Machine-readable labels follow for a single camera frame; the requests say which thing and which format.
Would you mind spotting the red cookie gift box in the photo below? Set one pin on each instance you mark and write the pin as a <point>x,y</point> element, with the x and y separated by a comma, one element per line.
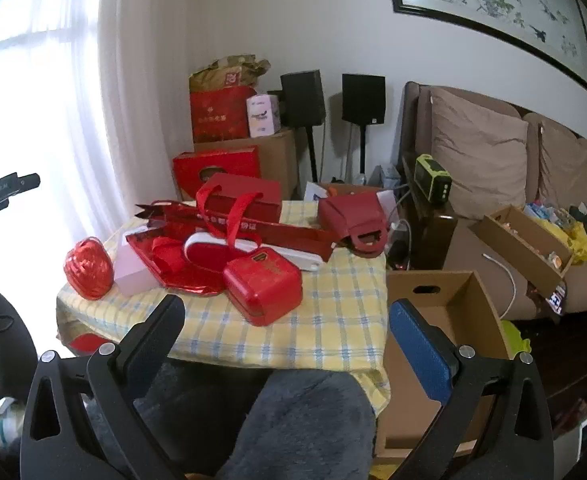
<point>198,165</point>

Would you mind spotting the dark red paper handbag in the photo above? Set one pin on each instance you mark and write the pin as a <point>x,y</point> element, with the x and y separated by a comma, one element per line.
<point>348,215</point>

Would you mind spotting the large brown cardboard box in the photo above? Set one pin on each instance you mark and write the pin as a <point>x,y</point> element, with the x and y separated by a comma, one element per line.
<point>278,160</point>

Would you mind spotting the black white snack packet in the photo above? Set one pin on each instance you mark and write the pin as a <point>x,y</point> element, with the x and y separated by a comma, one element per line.
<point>557,300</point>

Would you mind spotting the brown sofa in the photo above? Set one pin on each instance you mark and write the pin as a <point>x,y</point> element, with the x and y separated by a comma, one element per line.
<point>478,265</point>

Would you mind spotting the green portable radio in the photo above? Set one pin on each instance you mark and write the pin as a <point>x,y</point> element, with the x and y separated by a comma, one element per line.
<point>433,180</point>

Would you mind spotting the white curtain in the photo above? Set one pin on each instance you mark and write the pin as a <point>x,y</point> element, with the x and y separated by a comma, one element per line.
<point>48,110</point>

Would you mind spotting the black speaker on stand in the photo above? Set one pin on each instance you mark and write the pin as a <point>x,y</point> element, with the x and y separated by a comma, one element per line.
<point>363,97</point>
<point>302,97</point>

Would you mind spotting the yellow plastic bag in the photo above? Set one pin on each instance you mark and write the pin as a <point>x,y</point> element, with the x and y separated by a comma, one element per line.
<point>581,245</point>

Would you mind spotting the large beige cushion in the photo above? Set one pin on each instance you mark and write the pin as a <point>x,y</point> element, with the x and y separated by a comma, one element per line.
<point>478,155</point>

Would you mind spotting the red woven ball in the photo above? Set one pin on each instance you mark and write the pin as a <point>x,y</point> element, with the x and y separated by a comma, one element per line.
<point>88,267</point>

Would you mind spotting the red square tin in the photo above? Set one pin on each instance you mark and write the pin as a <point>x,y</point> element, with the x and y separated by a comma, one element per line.
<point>263,287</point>

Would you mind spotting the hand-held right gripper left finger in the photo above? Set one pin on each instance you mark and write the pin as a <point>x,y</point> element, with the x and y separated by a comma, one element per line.
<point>153,335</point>

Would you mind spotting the pink box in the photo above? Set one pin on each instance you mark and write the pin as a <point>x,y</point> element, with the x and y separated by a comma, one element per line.
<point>131,272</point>

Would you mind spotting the yellow plaid tablecloth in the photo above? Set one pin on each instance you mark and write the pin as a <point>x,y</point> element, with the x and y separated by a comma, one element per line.
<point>323,310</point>

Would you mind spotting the gold paper bag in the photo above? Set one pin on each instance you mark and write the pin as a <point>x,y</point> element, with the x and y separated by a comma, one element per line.
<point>223,72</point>

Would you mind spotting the red foil bag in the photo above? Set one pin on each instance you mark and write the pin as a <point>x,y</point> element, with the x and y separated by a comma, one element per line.
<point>183,275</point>

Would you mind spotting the dark wooden side table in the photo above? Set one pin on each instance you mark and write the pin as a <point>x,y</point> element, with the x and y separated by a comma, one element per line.
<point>426,240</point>

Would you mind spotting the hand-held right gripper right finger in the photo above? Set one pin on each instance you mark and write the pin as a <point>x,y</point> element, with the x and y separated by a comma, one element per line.
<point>418,350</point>

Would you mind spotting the cardboard tray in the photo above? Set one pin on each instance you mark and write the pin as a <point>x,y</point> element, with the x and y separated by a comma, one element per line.
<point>518,245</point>

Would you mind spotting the dark red rectangular box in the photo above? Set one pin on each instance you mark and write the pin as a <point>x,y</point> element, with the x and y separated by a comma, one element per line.
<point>253,192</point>

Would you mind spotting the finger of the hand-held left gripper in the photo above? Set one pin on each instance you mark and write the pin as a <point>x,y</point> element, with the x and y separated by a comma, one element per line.
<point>30,181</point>

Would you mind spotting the white red oval case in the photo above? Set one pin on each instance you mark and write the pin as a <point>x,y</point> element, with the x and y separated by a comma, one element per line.
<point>213,255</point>

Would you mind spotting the cluttered small cardboard box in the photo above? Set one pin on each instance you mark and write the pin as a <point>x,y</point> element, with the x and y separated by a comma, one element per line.
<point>343,189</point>

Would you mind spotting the tall red gift box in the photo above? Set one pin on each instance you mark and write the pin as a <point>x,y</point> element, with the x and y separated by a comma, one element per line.
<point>218,115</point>

